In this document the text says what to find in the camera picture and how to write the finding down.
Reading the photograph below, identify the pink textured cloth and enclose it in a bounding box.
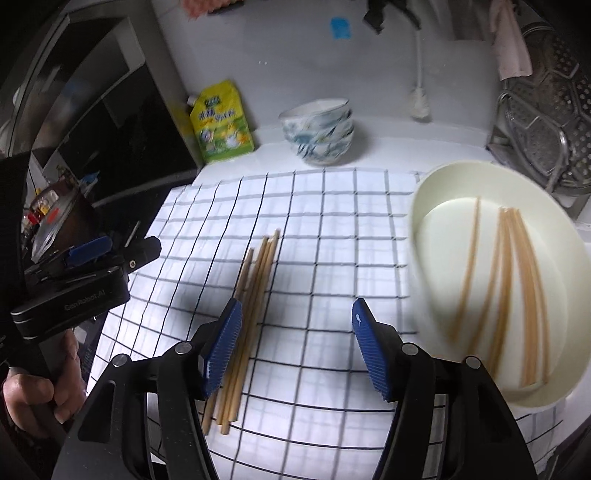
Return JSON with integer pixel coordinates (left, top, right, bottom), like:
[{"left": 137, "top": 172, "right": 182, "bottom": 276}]
[{"left": 181, "top": 0, "right": 236, "bottom": 19}]

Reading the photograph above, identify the yellow green seasoning pouch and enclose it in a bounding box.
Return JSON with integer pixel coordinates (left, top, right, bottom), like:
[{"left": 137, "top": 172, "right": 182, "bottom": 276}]
[{"left": 187, "top": 79, "right": 256, "bottom": 163}]

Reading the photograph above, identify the white plastic basin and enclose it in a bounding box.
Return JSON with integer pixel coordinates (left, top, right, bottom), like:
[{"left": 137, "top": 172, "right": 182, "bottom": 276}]
[{"left": 406, "top": 159, "right": 587, "bottom": 409}]

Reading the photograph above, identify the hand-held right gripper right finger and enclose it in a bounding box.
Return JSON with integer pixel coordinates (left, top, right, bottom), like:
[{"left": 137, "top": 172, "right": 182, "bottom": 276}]
[{"left": 352, "top": 298, "right": 539, "bottom": 480}]

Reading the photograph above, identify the perforated steel steamer tray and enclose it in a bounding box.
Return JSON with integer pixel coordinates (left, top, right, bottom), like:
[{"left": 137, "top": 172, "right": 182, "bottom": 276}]
[
  {"left": 487, "top": 90, "right": 591, "bottom": 199},
  {"left": 503, "top": 23, "right": 591, "bottom": 116}
]

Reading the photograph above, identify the pot with glass lid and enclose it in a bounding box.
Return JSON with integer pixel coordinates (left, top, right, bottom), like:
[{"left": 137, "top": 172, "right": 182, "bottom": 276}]
[{"left": 25, "top": 182, "right": 95, "bottom": 264}]

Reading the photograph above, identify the person's left hand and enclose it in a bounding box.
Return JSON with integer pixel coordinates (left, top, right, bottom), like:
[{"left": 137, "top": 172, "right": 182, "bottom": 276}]
[{"left": 2, "top": 330, "right": 88, "bottom": 439}]

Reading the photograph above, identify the white black-grid cloth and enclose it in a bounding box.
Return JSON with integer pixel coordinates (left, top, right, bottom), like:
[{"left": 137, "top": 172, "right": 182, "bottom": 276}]
[{"left": 92, "top": 168, "right": 583, "bottom": 480}]

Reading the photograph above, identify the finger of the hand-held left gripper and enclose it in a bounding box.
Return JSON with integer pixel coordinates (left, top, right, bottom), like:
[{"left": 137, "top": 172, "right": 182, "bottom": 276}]
[
  {"left": 23, "top": 235, "right": 114, "bottom": 278},
  {"left": 108, "top": 235, "right": 162, "bottom": 275}
]

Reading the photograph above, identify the pink hanging towel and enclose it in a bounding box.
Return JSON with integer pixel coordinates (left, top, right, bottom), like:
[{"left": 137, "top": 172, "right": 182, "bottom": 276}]
[{"left": 488, "top": 0, "right": 533, "bottom": 81}]

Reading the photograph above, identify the black glossy appliance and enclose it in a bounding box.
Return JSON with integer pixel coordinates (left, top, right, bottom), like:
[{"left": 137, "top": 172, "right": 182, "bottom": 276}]
[{"left": 0, "top": 14, "right": 204, "bottom": 208}]

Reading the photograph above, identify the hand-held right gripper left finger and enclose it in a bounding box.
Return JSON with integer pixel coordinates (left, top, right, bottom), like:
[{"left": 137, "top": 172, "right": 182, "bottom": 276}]
[{"left": 60, "top": 298, "right": 244, "bottom": 480}]

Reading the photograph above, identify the bundle of wooden chopsticks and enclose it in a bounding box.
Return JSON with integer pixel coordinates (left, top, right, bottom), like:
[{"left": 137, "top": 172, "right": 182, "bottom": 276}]
[{"left": 221, "top": 236, "right": 275, "bottom": 435}]

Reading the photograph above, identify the dark hanging cloth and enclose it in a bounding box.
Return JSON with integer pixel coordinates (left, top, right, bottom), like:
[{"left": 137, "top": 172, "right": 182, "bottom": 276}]
[{"left": 364, "top": 0, "right": 421, "bottom": 34}]

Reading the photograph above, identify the white hanging brush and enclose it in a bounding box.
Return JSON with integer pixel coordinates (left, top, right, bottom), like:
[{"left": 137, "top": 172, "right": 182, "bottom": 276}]
[{"left": 409, "top": 28, "right": 432, "bottom": 121}]

